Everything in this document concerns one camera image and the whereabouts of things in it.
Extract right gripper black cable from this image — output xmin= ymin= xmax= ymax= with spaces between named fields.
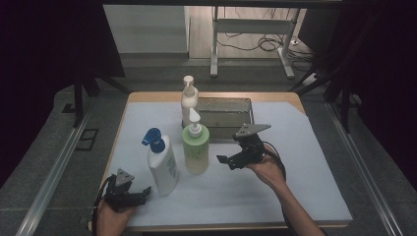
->
xmin=262 ymin=141 xmax=298 ymax=236

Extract white metal stand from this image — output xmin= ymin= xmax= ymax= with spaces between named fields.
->
xmin=209 ymin=5 xmax=301 ymax=80

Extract white bottle with blue pump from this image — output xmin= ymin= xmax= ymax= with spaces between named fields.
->
xmin=141 ymin=127 xmax=180 ymax=198

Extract wooden table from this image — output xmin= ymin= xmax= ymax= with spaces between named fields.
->
xmin=87 ymin=90 xmax=349 ymax=233

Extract pale blue table mat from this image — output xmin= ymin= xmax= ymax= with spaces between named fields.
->
xmin=92 ymin=100 xmax=354 ymax=228

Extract aluminium floor rail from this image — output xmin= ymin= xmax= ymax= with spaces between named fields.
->
xmin=326 ymin=101 xmax=405 ymax=236
xmin=15 ymin=97 xmax=96 ymax=236

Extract white board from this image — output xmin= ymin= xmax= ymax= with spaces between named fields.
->
xmin=102 ymin=4 xmax=191 ymax=55

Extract person's left hand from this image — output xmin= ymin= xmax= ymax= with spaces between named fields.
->
xmin=95 ymin=199 xmax=138 ymax=236

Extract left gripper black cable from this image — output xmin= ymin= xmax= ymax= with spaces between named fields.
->
xmin=90 ymin=174 xmax=118 ymax=236

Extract grey metal tray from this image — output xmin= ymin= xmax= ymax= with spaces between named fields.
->
xmin=182 ymin=96 xmax=256 ymax=142

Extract white power strip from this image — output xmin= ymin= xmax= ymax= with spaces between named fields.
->
xmin=302 ymin=73 xmax=321 ymax=89

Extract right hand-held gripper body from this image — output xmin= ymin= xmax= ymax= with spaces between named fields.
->
xmin=232 ymin=123 xmax=272 ymax=167

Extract black floor cables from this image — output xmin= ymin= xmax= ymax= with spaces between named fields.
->
xmin=215 ymin=6 xmax=317 ymax=72

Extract dark curtain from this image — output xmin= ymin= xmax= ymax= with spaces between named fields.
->
xmin=328 ymin=0 xmax=417 ymax=193
xmin=0 ymin=0 xmax=126 ymax=190

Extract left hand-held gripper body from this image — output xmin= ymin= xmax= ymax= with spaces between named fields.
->
xmin=104 ymin=167 xmax=140 ymax=212

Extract cream pump bottle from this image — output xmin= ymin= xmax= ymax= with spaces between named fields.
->
xmin=180 ymin=75 xmax=201 ymax=129

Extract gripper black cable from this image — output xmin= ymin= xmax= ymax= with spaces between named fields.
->
xmin=90 ymin=174 xmax=118 ymax=236
xmin=262 ymin=141 xmax=298 ymax=236

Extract black tripod stand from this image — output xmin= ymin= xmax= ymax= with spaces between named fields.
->
xmin=288 ymin=13 xmax=359 ymax=134
xmin=72 ymin=63 xmax=133 ymax=129

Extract green pump bottle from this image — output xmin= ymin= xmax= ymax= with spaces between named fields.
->
xmin=181 ymin=107 xmax=211 ymax=176

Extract person's right hand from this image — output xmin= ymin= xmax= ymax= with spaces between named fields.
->
xmin=245 ymin=147 xmax=287 ymax=192

